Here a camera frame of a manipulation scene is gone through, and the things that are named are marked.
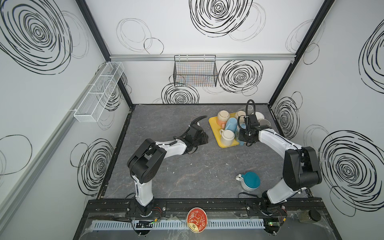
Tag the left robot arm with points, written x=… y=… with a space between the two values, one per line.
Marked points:
x=147 y=159

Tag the white mug on tray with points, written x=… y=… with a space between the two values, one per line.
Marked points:
x=259 y=116

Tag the red round tin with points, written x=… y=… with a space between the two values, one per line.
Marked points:
x=197 y=220

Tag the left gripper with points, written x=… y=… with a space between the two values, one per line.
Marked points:
x=196 y=131

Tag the white slotted cable duct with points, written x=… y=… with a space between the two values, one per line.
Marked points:
x=218 y=224

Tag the large grey mug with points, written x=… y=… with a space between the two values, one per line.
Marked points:
x=264 y=122

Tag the peach mug cream base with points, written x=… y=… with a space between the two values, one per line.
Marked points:
x=222 y=118

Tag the grey mug at back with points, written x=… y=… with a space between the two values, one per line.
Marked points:
x=250 y=109

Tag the white jar teal lid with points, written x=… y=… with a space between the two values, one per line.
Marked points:
x=250 y=181

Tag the cream mug red inside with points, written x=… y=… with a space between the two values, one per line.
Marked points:
x=227 y=138

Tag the yellow plastic tray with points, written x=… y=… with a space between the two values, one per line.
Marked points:
x=216 y=131

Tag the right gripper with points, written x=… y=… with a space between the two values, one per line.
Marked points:
x=252 y=122

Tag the white wire shelf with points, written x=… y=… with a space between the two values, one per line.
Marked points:
x=96 y=99

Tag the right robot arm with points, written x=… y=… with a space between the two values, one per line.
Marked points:
x=301 y=169

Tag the light blue mug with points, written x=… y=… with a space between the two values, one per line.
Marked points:
x=231 y=124

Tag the cream mug on tray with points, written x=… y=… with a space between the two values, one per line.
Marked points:
x=240 y=115

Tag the black wire basket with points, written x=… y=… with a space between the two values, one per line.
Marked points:
x=195 y=70

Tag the dark jar black lid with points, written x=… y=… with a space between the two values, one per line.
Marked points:
x=309 y=216

